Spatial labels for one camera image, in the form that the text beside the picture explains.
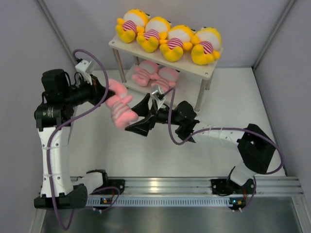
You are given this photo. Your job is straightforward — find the white two-tier shelf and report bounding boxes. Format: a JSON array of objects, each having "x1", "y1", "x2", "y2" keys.
[{"x1": 109, "y1": 36, "x2": 218, "y2": 112}]

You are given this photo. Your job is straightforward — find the aluminium corner post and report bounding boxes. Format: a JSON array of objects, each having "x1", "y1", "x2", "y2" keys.
[
  {"x1": 35, "y1": 0, "x2": 77, "y2": 73},
  {"x1": 252, "y1": 0, "x2": 298, "y2": 70}
]

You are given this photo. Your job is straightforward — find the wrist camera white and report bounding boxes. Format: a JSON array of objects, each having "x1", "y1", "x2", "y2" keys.
[
  {"x1": 151, "y1": 85, "x2": 165, "y2": 111},
  {"x1": 75, "y1": 60, "x2": 95, "y2": 84}
]

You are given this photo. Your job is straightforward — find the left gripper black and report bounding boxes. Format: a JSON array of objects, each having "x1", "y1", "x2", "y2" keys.
[{"x1": 62, "y1": 74, "x2": 114, "y2": 108}]

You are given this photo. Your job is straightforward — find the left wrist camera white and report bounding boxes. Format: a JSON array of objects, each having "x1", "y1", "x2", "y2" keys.
[{"x1": 75, "y1": 60, "x2": 95, "y2": 84}]

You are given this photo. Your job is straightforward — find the yellow plush toy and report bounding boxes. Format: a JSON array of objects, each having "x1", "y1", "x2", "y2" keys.
[
  {"x1": 159, "y1": 25, "x2": 196, "y2": 62},
  {"x1": 115, "y1": 9, "x2": 151, "y2": 43},
  {"x1": 191, "y1": 27, "x2": 222, "y2": 65},
  {"x1": 136, "y1": 17, "x2": 172, "y2": 53}
]

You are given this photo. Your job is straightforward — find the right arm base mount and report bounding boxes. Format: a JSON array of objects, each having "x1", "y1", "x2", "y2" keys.
[{"x1": 211, "y1": 179, "x2": 255, "y2": 196}]

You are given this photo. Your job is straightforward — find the pink plush toy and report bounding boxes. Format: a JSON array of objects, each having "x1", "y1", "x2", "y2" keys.
[
  {"x1": 105, "y1": 79, "x2": 138, "y2": 130},
  {"x1": 131, "y1": 60, "x2": 160, "y2": 87},
  {"x1": 151, "y1": 67, "x2": 180, "y2": 92}
]

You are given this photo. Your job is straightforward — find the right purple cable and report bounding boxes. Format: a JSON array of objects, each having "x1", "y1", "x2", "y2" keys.
[{"x1": 162, "y1": 87, "x2": 285, "y2": 212}]

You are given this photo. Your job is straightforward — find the aluminium corner post right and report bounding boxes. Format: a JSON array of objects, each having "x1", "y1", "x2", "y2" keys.
[{"x1": 252, "y1": 0, "x2": 298, "y2": 70}]

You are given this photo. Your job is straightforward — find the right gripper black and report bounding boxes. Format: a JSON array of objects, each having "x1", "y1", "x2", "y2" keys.
[{"x1": 125, "y1": 94, "x2": 182, "y2": 137}]

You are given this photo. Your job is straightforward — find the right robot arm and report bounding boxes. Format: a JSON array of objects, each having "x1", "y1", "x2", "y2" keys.
[{"x1": 125, "y1": 94, "x2": 278, "y2": 196}]

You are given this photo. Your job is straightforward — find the aluminium front rail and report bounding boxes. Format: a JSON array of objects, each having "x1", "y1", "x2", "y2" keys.
[{"x1": 85, "y1": 177, "x2": 303, "y2": 210}]

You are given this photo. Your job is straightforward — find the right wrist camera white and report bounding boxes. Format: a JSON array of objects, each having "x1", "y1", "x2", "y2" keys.
[{"x1": 151, "y1": 85, "x2": 165, "y2": 111}]

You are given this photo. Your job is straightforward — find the aluminium corner post left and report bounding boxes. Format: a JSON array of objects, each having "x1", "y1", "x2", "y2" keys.
[{"x1": 35, "y1": 0, "x2": 77, "y2": 73}]

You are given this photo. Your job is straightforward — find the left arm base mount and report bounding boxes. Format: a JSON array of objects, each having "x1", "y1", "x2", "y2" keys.
[{"x1": 94, "y1": 179, "x2": 125, "y2": 195}]

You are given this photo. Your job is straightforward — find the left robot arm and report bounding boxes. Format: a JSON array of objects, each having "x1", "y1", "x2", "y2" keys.
[{"x1": 34, "y1": 69, "x2": 115, "y2": 210}]

